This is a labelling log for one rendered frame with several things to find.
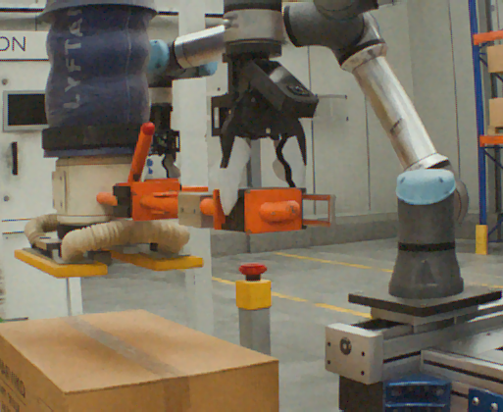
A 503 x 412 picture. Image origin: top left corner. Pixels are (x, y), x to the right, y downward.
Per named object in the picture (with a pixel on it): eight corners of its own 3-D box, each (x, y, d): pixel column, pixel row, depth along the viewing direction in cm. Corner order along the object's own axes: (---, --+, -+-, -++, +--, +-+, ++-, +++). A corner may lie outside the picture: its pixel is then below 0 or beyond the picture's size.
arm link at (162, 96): (136, 90, 182) (166, 90, 186) (136, 109, 182) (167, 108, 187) (149, 87, 176) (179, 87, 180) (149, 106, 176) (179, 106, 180)
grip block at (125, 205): (111, 218, 125) (110, 182, 125) (163, 216, 130) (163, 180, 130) (129, 221, 118) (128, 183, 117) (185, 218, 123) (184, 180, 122)
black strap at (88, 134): (29, 151, 148) (29, 131, 148) (130, 148, 160) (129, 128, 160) (59, 146, 129) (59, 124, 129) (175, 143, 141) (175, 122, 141)
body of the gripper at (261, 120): (261, 141, 101) (259, 53, 100) (297, 139, 94) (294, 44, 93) (209, 142, 97) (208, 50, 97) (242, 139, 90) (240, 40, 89)
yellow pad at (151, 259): (93, 253, 163) (92, 231, 162) (133, 250, 168) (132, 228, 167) (154, 272, 134) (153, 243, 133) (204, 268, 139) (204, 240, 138)
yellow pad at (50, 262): (14, 258, 153) (12, 234, 152) (56, 255, 158) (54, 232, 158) (55, 279, 124) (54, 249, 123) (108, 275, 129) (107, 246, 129)
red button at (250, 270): (233, 280, 194) (232, 264, 193) (256, 277, 197) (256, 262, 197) (249, 283, 188) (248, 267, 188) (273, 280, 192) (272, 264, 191)
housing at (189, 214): (176, 226, 107) (175, 193, 106) (218, 223, 110) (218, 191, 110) (198, 229, 101) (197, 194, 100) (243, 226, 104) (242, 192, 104)
